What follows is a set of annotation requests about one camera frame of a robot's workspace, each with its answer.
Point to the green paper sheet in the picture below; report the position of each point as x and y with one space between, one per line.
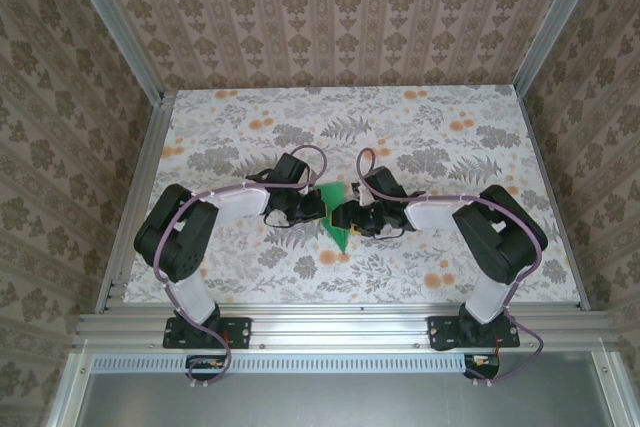
332 192

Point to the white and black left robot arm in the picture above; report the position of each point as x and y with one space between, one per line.
192 302

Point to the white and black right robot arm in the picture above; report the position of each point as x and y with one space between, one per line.
487 297

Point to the floral patterned table cover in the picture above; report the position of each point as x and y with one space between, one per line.
400 122

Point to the black connector board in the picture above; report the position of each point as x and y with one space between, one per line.
482 367
205 367

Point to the grey metal panel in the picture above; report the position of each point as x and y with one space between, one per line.
325 402

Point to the aluminium cross rail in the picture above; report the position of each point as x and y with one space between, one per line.
340 329

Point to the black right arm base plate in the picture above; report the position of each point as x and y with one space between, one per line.
440 332

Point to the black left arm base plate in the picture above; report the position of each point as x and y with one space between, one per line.
240 332

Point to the aluminium side rail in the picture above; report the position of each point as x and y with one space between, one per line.
554 204
139 172

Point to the aluminium frame post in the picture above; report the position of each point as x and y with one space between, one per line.
117 22
550 22

